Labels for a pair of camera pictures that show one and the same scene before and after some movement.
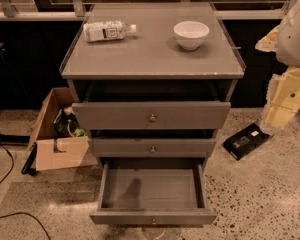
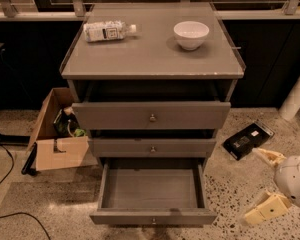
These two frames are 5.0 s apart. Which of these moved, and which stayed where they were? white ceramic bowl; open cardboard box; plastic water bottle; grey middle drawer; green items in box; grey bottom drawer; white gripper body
Moved: white gripper body
Stayed: white ceramic bowl; green items in box; grey middle drawer; open cardboard box; grey bottom drawer; plastic water bottle
